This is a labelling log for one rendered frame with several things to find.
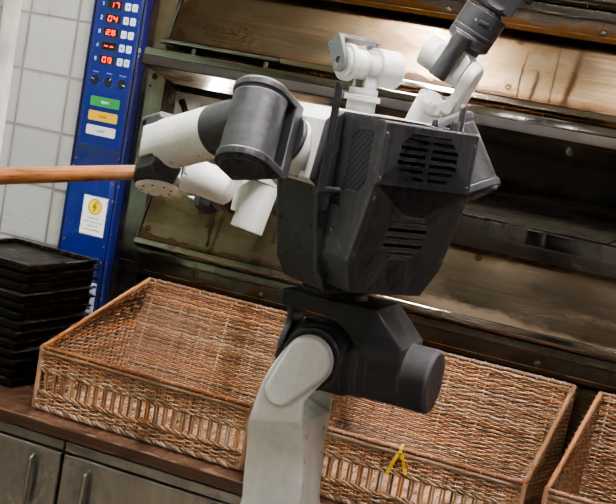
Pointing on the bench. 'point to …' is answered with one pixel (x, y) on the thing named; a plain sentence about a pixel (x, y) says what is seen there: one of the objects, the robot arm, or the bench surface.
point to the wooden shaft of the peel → (50, 174)
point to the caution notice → (93, 215)
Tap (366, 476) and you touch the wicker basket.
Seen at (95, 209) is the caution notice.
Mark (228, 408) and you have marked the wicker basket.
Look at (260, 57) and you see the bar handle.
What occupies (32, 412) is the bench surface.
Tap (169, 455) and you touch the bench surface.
